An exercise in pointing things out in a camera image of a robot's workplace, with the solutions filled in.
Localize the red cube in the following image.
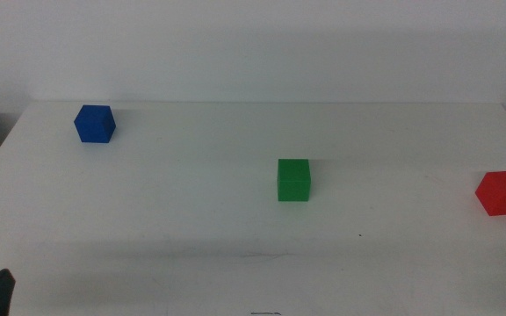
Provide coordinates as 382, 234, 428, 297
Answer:
474, 169, 506, 217

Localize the blue cube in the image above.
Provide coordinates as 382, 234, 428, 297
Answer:
73, 104, 117, 144

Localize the green cube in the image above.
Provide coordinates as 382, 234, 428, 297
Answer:
277, 158, 312, 203

